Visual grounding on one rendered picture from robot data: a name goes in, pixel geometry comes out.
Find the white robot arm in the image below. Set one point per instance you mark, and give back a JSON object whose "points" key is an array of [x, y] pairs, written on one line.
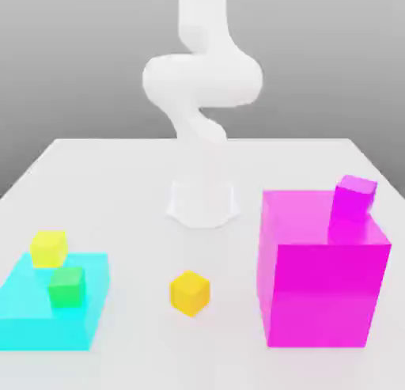
{"points": [[202, 80]]}

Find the small golden yellow cube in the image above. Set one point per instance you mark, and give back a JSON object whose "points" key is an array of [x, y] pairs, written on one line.
{"points": [[189, 293]]}

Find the small magenta cube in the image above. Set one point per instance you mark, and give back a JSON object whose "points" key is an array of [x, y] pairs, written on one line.
{"points": [[349, 203]]}

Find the small lemon yellow cube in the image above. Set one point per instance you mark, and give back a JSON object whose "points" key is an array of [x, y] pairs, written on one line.
{"points": [[48, 249]]}

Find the small green cube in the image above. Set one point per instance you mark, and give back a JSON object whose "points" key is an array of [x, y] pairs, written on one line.
{"points": [[67, 288]]}

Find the large magenta box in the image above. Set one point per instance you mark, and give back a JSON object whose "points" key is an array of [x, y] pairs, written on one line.
{"points": [[322, 292]]}

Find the large cyan box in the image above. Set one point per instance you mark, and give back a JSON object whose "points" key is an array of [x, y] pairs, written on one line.
{"points": [[25, 320]]}

